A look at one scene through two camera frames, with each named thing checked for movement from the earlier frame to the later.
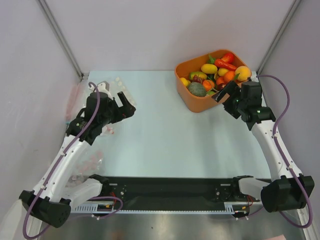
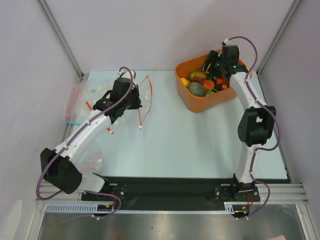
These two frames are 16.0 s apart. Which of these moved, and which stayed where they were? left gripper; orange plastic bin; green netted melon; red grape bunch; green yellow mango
Moved: left gripper
Stayed: green yellow mango; red grape bunch; green netted melon; orange plastic bin
